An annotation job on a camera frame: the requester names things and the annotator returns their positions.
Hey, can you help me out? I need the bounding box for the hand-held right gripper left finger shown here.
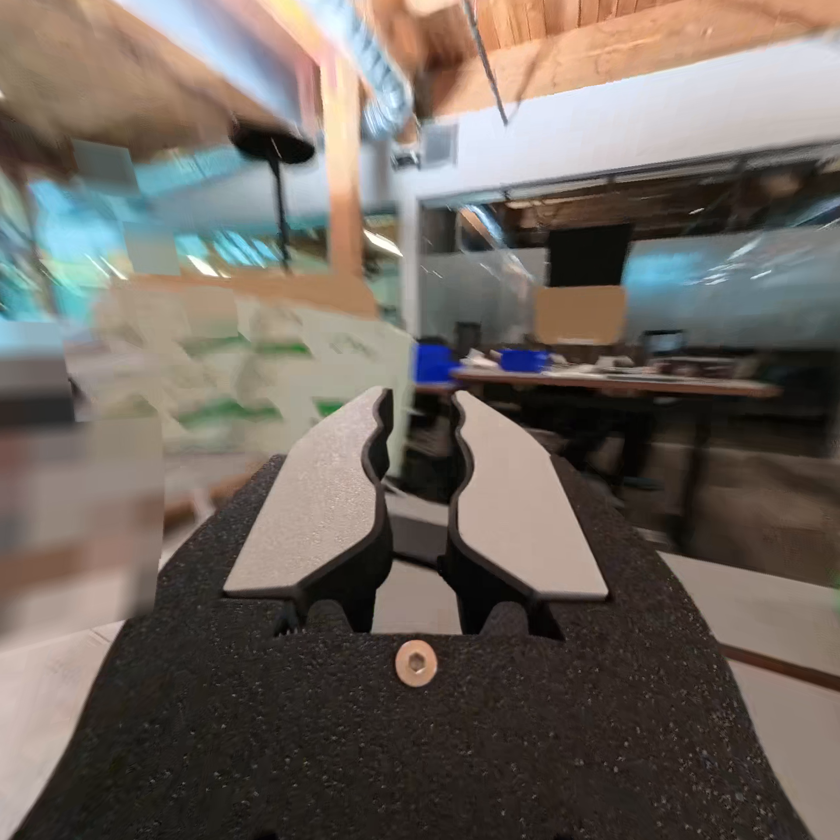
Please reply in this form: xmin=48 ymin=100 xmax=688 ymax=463
xmin=223 ymin=386 xmax=395 ymax=635

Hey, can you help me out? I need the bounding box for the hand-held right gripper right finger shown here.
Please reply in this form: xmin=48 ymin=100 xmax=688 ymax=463
xmin=445 ymin=390 xmax=610 ymax=635

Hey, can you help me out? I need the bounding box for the grey desk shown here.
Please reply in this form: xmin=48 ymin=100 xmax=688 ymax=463
xmin=0 ymin=499 xmax=840 ymax=840

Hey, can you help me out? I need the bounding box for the open brick instruction booklet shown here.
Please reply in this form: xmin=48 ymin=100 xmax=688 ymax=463
xmin=98 ymin=289 xmax=416 ymax=455

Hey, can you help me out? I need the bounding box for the long wooden table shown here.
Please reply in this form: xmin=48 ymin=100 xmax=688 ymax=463
xmin=453 ymin=364 xmax=783 ymax=547

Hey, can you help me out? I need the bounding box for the stack of blue bins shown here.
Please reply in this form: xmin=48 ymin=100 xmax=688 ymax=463
xmin=413 ymin=343 xmax=458 ymax=383

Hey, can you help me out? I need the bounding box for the black round lamp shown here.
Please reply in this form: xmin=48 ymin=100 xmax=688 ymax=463
xmin=228 ymin=121 xmax=316 ymax=271

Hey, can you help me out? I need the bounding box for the black desk cable cover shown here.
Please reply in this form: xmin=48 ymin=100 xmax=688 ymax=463
xmin=386 ymin=495 xmax=455 ymax=567

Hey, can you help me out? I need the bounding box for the black wall panel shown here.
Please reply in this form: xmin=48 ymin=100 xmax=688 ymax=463
xmin=548 ymin=224 xmax=633 ymax=288

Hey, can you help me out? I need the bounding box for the wooden post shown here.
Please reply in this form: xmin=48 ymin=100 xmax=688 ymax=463
xmin=318 ymin=59 xmax=366 ymax=278

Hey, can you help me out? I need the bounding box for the white wall vent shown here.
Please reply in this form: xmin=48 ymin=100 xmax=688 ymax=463
xmin=420 ymin=125 xmax=459 ymax=165

